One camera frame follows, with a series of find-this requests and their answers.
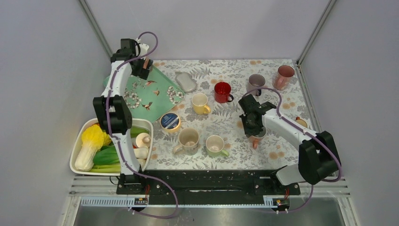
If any lilac mug black handle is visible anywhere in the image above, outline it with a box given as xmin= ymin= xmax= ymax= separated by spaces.
xmin=247 ymin=74 xmax=265 ymax=97

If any red mug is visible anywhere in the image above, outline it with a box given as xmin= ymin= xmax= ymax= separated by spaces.
xmin=214 ymin=82 xmax=234 ymax=104

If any pink face mug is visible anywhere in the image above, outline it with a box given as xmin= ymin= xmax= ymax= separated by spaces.
xmin=273 ymin=65 xmax=295 ymax=90

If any light green mug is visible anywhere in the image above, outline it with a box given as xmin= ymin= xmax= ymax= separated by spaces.
xmin=205 ymin=135 xmax=230 ymax=157

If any yellow mug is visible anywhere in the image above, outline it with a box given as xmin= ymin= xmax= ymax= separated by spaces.
xmin=192 ymin=93 xmax=211 ymax=114

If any cream floral mug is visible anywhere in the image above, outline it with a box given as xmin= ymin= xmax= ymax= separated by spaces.
xmin=172 ymin=128 xmax=200 ymax=156

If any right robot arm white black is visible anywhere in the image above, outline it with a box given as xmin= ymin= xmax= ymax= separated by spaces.
xmin=239 ymin=94 xmax=342 ymax=194

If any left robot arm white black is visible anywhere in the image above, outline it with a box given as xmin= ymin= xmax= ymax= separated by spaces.
xmin=93 ymin=39 xmax=153 ymax=194

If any green floral tray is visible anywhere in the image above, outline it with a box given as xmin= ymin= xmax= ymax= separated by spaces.
xmin=112 ymin=67 xmax=184 ymax=122

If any grey oval dish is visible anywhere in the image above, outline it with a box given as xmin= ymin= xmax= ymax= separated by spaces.
xmin=175 ymin=72 xmax=197 ymax=93

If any round blue lid tin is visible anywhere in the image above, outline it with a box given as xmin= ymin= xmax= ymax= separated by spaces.
xmin=160 ymin=113 xmax=181 ymax=133

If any toy mushroom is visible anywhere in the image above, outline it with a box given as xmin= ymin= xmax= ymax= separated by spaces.
xmin=135 ymin=133 xmax=152 ymax=148

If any toy yellow napa cabbage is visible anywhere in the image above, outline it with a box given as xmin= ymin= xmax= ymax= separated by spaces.
xmin=74 ymin=123 xmax=111 ymax=171

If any toy leek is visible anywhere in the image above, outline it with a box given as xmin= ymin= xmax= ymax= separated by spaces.
xmin=134 ymin=146 xmax=149 ymax=159

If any white vegetable tub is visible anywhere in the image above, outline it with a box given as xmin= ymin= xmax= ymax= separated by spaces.
xmin=69 ymin=118 xmax=153 ymax=177

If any toy green leafy vegetable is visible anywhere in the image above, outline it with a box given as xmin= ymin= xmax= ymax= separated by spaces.
xmin=93 ymin=127 xmax=149 ymax=166

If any toy white radish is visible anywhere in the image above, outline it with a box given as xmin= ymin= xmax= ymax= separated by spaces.
xmin=137 ymin=159 xmax=146 ymax=170

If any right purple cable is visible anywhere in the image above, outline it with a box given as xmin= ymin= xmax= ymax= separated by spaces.
xmin=242 ymin=87 xmax=343 ymax=214

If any purple cable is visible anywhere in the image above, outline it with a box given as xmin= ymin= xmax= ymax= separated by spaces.
xmin=104 ymin=31 xmax=179 ymax=219
xmin=242 ymin=87 xmax=343 ymax=214

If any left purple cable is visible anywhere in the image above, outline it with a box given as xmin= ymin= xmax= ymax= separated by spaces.
xmin=104 ymin=31 xmax=179 ymax=219

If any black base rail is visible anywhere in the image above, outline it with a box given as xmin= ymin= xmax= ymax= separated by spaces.
xmin=116 ymin=170 xmax=301 ymax=206

